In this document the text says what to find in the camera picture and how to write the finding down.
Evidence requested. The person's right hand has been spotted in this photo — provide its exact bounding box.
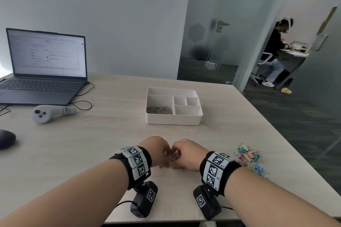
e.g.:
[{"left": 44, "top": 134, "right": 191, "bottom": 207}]
[{"left": 170, "top": 138, "right": 210, "bottom": 172}]

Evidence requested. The person's left hand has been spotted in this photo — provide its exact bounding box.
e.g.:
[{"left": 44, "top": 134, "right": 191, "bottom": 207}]
[{"left": 138, "top": 135, "right": 172, "bottom": 169}]

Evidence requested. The pile of silver paper clips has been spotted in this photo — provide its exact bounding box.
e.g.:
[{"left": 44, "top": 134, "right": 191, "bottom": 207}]
[{"left": 166, "top": 151, "right": 184, "bottom": 171}]

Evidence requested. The white compartment organizer tray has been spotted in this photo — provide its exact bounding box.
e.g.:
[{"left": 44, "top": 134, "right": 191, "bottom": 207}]
[{"left": 145, "top": 87, "right": 204, "bottom": 126}]

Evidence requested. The layer of silver paper clips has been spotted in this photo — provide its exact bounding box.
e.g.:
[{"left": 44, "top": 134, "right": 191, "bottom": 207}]
[{"left": 146, "top": 106, "right": 173, "bottom": 115}]

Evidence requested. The pile of coloured binder clips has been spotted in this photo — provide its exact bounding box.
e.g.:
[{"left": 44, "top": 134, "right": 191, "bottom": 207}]
[{"left": 234, "top": 143, "right": 270, "bottom": 178}]

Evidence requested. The person's right forearm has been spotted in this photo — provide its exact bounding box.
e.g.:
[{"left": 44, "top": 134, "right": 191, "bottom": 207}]
[{"left": 223, "top": 167, "right": 341, "bottom": 227}]

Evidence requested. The person's left forearm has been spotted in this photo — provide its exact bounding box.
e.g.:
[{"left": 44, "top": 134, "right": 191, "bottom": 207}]
[{"left": 0, "top": 159, "right": 130, "bottom": 227}]

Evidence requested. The black left wristband with markers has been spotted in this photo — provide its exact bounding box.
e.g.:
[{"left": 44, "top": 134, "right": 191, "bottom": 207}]
[{"left": 109, "top": 145, "right": 152, "bottom": 190}]

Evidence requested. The black wristband with markers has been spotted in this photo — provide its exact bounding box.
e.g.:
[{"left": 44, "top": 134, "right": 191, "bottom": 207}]
[
  {"left": 109, "top": 145, "right": 152, "bottom": 190},
  {"left": 199, "top": 151, "right": 242, "bottom": 197}
]

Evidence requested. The black right wristband with markers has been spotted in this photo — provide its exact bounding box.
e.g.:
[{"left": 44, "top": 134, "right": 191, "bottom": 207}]
[{"left": 199, "top": 151, "right": 242, "bottom": 197}]

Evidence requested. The white handheld controller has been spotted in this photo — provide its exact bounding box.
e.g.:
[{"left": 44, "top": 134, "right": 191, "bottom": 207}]
[{"left": 32, "top": 104, "right": 77, "bottom": 124}]

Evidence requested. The hexagonal glass sticker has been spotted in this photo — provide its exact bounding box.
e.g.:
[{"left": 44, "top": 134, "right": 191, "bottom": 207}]
[{"left": 188, "top": 23, "right": 206, "bottom": 43}]

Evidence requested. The white office chair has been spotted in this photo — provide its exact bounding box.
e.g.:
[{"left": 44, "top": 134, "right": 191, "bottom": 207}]
[{"left": 250, "top": 52, "right": 274, "bottom": 87}]

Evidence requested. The white office desk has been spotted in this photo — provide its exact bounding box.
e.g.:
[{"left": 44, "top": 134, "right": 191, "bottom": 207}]
[{"left": 276, "top": 41, "right": 311, "bottom": 90}]

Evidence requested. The dark grey laptop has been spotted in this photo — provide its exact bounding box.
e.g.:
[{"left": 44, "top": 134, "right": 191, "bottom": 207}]
[{"left": 0, "top": 28, "right": 88, "bottom": 106}]

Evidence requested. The black computer mouse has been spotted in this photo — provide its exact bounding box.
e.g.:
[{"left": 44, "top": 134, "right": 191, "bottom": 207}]
[{"left": 0, "top": 129, "right": 16, "bottom": 151}]

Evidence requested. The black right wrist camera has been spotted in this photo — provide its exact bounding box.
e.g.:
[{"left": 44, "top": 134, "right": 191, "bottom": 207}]
[{"left": 193, "top": 184, "right": 222, "bottom": 221}]

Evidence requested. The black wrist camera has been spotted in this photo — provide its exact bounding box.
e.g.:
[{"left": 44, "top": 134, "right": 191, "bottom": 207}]
[
  {"left": 130, "top": 181, "right": 158, "bottom": 218},
  {"left": 193, "top": 184, "right": 222, "bottom": 221}
]

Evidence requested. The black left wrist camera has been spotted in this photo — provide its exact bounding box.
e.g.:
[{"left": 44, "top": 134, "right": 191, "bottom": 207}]
[{"left": 130, "top": 181, "right": 158, "bottom": 218}]

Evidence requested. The black laptop cable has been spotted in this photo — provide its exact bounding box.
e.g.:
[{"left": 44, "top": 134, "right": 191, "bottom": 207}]
[{"left": 70, "top": 82, "right": 95, "bottom": 111}]

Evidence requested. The metal lever door handle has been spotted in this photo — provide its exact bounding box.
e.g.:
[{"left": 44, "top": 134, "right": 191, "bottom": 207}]
[{"left": 216, "top": 20, "right": 231, "bottom": 33}]

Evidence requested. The metal bar door handle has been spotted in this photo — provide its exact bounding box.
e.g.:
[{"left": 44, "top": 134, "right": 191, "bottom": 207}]
[{"left": 312, "top": 34, "right": 329, "bottom": 51}]

